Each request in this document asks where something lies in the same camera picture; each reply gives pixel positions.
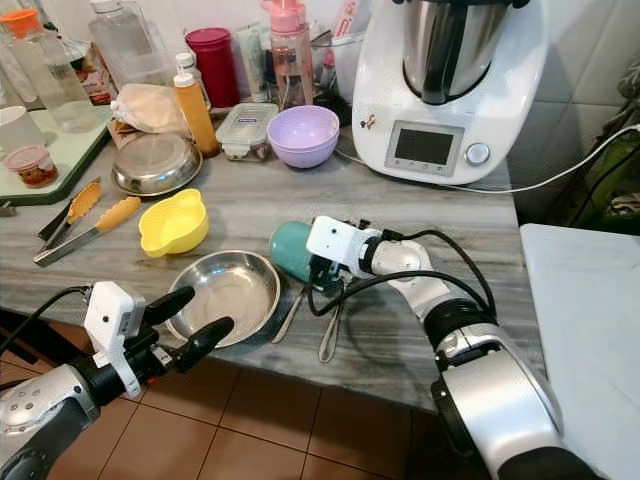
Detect red plastic canister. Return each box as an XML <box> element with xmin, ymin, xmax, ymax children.
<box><xmin>186</xmin><ymin>27</ymin><xmax>239</xmax><ymax>108</ymax></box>

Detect white ceramic mug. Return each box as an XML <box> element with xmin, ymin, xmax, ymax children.
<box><xmin>0</xmin><ymin>104</ymin><xmax>46</xmax><ymax>153</ymax></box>

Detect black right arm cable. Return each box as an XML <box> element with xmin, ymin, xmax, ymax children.
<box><xmin>378</xmin><ymin>229</ymin><xmax>499</xmax><ymax>311</ymax></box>
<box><xmin>310</xmin><ymin>270</ymin><xmax>496</xmax><ymax>317</ymax></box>

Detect teal plastic mug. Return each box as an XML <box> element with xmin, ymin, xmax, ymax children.
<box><xmin>268</xmin><ymin>221</ymin><xmax>321</xmax><ymax>286</ymax></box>

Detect white food processor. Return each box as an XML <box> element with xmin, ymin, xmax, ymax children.
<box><xmin>352</xmin><ymin>0</ymin><xmax>551</xmax><ymax>185</ymax></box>

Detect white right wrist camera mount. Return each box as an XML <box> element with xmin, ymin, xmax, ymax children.
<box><xmin>306</xmin><ymin>215</ymin><xmax>379</xmax><ymax>279</ymax></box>

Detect covered steel dish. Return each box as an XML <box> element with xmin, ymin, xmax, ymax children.
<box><xmin>112</xmin><ymin>133</ymin><xmax>201</xmax><ymax>197</ymax></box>

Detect clear plastic jar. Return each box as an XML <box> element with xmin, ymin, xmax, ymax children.
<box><xmin>310</xmin><ymin>30</ymin><xmax>361</xmax><ymax>101</ymax></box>

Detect small cup red food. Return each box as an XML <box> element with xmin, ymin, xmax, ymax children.
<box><xmin>4</xmin><ymin>144</ymin><xmax>58</xmax><ymax>188</ymax></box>

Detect green cutting board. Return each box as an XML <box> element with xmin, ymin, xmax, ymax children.
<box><xmin>0</xmin><ymin>105</ymin><xmax>116</xmax><ymax>206</ymax></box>

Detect pale squeeze tube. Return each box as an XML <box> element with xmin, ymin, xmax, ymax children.
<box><xmin>238</xmin><ymin>22</ymin><xmax>269</xmax><ymax>103</ymax></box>

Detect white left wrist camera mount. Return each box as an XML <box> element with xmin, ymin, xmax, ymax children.
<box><xmin>84</xmin><ymin>281</ymin><xmax>146</xmax><ymax>398</ymax></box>

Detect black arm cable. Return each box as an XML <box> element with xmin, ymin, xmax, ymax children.
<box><xmin>0</xmin><ymin>287</ymin><xmax>89</xmax><ymax>351</ymax></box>
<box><xmin>378</xmin><ymin>229</ymin><xmax>499</xmax><ymax>311</ymax></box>
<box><xmin>310</xmin><ymin>270</ymin><xmax>496</xmax><ymax>317</ymax></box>

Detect black handled orange tongs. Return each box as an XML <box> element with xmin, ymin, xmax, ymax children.
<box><xmin>37</xmin><ymin>177</ymin><xmax>103</xmax><ymax>244</ymax></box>

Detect clear lidded food container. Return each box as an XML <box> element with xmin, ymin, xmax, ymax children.
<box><xmin>215</xmin><ymin>102</ymin><xmax>279</xmax><ymax>161</ymax></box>

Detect purple plastic bowl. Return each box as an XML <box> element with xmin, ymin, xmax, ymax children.
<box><xmin>266</xmin><ymin>105</ymin><xmax>341</xmax><ymax>169</ymax></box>

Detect orange sauce bottle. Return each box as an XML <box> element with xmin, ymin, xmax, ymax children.
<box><xmin>172</xmin><ymin>52</ymin><xmax>219</xmax><ymax>158</ymax></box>

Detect pink water bottle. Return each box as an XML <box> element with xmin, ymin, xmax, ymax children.
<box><xmin>262</xmin><ymin>0</ymin><xmax>313</xmax><ymax>107</ymax></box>

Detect white food processor cable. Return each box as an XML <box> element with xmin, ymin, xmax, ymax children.
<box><xmin>335</xmin><ymin>123</ymin><xmax>640</xmax><ymax>194</ymax></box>

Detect steel handled orange tongs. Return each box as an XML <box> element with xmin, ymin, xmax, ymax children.
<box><xmin>33</xmin><ymin>195</ymin><xmax>142</xmax><ymax>267</ymax></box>

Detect colourful food package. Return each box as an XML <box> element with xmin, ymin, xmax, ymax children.
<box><xmin>80</xmin><ymin>50</ymin><xmax>116</xmax><ymax>106</ymax></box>

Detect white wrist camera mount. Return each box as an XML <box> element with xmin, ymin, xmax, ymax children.
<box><xmin>84</xmin><ymin>281</ymin><xmax>146</xmax><ymax>398</ymax></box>
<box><xmin>306</xmin><ymin>215</ymin><xmax>379</xmax><ymax>279</ymax></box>

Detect open steel plate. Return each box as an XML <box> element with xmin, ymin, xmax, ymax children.
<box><xmin>166</xmin><ymin>250</ymin><xmax>281</xmax><ymax>348</ymax></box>

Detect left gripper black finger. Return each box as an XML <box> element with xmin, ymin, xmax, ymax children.
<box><xmin>142</xmin><ymin>286</ymin><xmax>197</xmax><ymax>326</ymax></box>
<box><xmin>168</xmin><ymin>317</ymin><xmax>235</xmax><ymax>373</ymax></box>

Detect plastic bag of bread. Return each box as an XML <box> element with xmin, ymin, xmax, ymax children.
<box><xmin>110</xmin><ymin>83</ymin><xmax>191</xmax><ymax>136</ymax></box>

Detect red white packet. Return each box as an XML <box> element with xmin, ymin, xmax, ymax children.
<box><xmin>332</xmin><ymin>0</ymin><xmax>366</xmax><ymax>39</ymax></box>

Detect clear bottle orange cap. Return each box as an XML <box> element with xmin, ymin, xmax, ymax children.
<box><xmin>0</xmin><ymin>8</ymin><xmax>99</xmax><ymax>133</ymax></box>

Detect clear jug white cap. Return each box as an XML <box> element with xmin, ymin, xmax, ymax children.
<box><xmin>88</xmin><ymin>0</ymin><xmax>161</xmax><ymax>86</ymax></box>

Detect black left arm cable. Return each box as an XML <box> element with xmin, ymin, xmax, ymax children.
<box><xmin>0</xmin><ymin>287</ymin><xmax>89</xmax><ymax>351</ymax></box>

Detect yellow plastic bowl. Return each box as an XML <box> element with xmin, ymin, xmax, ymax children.
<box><xmin>139</xmin><ymin>188</ymin><xmax>209</xmax><ymax>257</ymax></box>

